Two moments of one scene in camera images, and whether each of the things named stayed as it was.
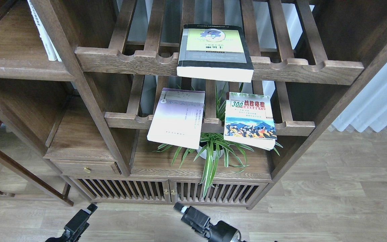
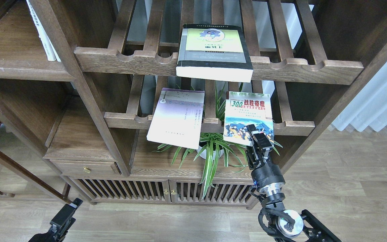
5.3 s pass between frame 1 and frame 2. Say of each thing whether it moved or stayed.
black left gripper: moved
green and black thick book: stayed
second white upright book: stayed
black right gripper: moved
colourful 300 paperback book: stayed
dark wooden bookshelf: stayed
